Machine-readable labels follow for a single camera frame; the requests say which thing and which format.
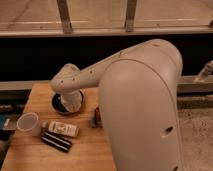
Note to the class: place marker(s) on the black striped rectangular case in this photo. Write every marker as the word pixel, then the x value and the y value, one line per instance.
pixel 56 142

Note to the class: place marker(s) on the blue object at left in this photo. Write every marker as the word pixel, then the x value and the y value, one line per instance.
pixel 8 122

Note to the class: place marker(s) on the wooden cutting board table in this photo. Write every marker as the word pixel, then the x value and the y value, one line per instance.
pixel 89 151

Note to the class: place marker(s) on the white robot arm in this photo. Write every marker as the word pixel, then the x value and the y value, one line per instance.
pixel 137 98

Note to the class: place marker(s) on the left metal window post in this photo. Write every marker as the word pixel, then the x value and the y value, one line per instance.
pixel 64 16

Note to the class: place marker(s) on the black round bowl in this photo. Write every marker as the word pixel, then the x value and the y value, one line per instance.
pixel 57 103

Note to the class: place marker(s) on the red pocket knife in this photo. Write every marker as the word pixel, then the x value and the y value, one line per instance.
pixel 96 120

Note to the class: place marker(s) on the right metal window post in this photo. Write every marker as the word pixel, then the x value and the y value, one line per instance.
pixel 130 15

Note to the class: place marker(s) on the translucent plastic cup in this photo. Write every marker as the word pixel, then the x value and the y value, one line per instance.
pixel 29 123

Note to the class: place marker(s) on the small clear bottle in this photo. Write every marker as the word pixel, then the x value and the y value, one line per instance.
pixel 61 128

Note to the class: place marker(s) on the metal window post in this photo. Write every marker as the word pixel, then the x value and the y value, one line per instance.
pixel 130 15
pixel 64 16

